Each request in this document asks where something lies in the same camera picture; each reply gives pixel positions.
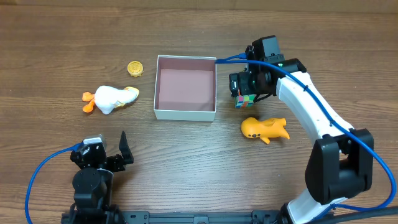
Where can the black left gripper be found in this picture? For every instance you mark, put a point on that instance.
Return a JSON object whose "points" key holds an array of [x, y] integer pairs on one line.
{"points": [[115, 162]]}

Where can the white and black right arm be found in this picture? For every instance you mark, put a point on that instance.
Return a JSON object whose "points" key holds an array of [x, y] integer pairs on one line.
{"points": [[341, 162]]}

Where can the white cardboard box pink inside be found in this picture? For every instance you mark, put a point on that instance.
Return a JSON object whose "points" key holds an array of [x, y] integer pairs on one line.
{"points": [[185, 88]]}

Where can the orange rubber toy figure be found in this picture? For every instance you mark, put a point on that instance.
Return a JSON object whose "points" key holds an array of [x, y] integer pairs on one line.
{"points": [[264, 130]]}

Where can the white plush duck toy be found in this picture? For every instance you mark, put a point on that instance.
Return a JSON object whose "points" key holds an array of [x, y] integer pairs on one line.
{"points": [[107, 98]]}

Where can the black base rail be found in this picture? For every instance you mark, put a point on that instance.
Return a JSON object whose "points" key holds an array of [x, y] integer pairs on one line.
{"points": [[256, 216]]}

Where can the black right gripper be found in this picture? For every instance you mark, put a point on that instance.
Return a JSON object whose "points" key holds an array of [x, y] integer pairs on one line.
{"points": [[244, 86]]}

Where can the small orange round wheel toy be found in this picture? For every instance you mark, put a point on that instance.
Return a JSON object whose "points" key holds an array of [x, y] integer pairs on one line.
{"points": [[135, 68]]}

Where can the colourful puzzle cube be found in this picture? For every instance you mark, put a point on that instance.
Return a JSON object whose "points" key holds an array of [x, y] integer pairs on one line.
{"points": [[243, 101]]}

